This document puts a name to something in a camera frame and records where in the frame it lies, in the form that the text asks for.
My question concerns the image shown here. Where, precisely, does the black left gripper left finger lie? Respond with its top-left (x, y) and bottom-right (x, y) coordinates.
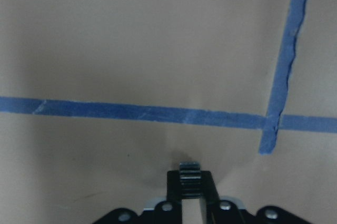
top-left (166, 170), bottom-right (182, 223)

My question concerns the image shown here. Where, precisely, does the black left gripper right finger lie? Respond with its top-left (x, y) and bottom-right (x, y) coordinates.
top-left (199, 171), bottom-right (219, 224)

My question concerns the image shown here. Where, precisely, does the small black bearing gear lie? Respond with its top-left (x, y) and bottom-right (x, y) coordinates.
top-left (179, 161), bottom-right (202, 199)

